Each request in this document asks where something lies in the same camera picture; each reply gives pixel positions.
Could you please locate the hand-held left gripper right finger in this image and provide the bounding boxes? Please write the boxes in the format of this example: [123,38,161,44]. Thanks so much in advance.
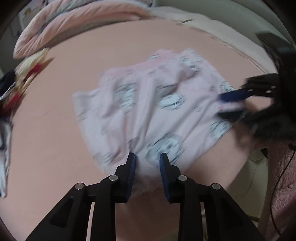
[159,152,266,241]

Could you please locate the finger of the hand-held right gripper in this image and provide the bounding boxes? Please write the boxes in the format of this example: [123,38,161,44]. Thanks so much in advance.
[216,108,253,121]
[218,74,280,102]

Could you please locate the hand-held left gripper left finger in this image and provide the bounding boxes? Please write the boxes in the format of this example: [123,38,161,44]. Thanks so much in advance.
[25,152,137,241]

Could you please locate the pink cartoon print pants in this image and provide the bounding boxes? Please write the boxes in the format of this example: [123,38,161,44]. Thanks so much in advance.
[73,48,241,186]

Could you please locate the pale pink pillow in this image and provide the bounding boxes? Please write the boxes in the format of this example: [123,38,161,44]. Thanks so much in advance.
[192,20,278,72]

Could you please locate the pink round bed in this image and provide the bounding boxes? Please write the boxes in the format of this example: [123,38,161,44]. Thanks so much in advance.
[0,21,278,241]

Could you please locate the grey padded headboard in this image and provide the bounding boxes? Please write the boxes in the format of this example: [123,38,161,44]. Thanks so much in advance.
[155,0,285,44]

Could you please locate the yellow and red garment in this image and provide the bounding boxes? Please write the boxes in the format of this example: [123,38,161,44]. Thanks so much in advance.
[3,47,55,110]

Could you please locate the navy garment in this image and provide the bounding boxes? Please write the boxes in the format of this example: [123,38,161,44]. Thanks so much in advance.
[0,70,18,98]

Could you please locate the pink folded quilt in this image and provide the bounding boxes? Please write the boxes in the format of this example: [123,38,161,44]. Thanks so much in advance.
[13,0,153,59]

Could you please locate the black cable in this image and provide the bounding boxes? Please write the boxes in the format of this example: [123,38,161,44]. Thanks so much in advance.
[269,144,296,237]

